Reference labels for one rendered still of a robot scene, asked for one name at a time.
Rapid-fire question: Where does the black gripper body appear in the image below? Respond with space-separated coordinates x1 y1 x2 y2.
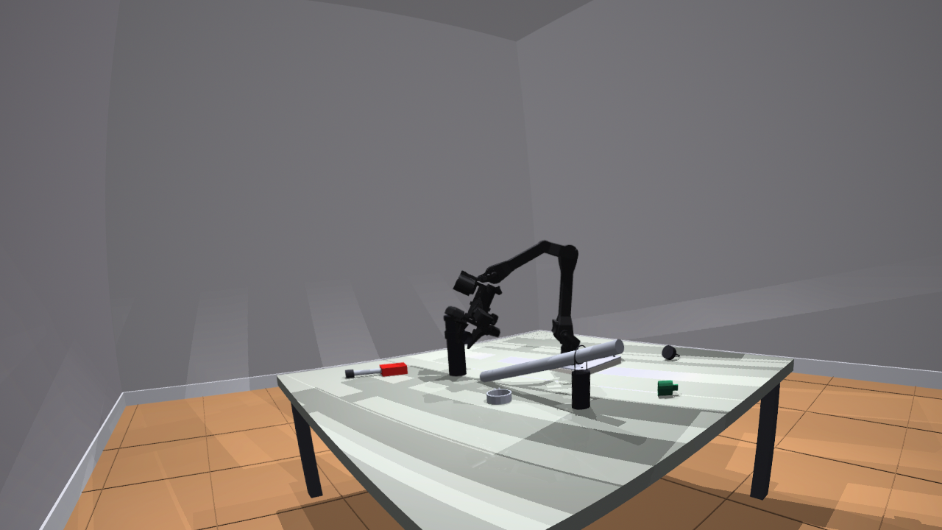
445 298 500 338

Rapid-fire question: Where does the green cylinder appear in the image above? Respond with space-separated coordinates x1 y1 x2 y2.
657 380 679 396

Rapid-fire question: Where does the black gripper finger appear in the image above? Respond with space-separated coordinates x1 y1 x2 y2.
467 329 489 349
453 319 469 344

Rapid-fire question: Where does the grey metal ring with tab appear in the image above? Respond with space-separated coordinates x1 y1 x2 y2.
486 388 512 405

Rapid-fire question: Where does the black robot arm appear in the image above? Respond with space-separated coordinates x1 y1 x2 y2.
453 240 581 354

